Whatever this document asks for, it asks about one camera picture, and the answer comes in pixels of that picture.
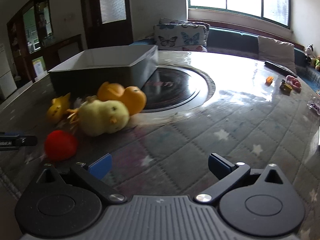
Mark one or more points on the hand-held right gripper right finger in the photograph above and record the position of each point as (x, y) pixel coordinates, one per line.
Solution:
(217, 165)

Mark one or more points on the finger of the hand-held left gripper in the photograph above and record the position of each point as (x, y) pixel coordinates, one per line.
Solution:
(25, 140)

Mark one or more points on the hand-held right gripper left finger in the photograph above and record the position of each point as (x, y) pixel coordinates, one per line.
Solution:
(100, 168)

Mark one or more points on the red ball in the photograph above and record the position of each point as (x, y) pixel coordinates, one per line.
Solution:
(61, 145)

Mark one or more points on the yellow plush chick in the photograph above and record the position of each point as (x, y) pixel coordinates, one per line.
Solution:
(100, 117)

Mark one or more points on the orange rubber duck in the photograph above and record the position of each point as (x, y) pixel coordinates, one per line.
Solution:
(132, 100)

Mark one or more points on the grey cardboard box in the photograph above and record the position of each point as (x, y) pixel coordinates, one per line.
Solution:
(112, 77)

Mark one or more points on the yellow rubber toy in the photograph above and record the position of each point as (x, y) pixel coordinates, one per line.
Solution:
(57, 108)

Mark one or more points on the white refrigerator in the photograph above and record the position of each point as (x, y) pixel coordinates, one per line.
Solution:
(6, 75)

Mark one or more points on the round black cooktop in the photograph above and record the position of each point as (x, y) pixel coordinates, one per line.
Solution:
(175, 87)

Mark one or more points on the dark wooden cabinet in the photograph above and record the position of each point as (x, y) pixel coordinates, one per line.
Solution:
(50, 50)

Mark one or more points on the small orange toy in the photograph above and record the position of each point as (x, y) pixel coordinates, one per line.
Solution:
(269, 80)

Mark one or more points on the yellow toy car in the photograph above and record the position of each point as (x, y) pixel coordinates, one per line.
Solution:
(286, 87)

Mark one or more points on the pink toy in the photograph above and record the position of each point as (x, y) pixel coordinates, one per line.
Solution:
(293, 82)

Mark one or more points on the clear plastic packet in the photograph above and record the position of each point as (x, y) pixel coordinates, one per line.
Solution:
(315, 106)

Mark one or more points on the black remote control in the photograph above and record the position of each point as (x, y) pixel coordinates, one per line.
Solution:
(280, 68)

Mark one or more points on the teal sofa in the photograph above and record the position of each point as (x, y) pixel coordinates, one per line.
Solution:
(225, 38)

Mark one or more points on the grey cushion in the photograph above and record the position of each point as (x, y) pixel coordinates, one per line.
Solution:
(276, 52)

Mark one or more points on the butterfly print pillow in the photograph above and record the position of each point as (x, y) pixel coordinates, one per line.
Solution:
(175, 38)
(175, 21)

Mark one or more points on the yellow green plush toy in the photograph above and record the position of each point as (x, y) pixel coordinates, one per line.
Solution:
(317, 62)

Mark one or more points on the black and white plush toy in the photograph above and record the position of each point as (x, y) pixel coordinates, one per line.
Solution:
(309, 52)

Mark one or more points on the dark wooden door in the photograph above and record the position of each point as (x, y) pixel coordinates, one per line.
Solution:
(110, 10)

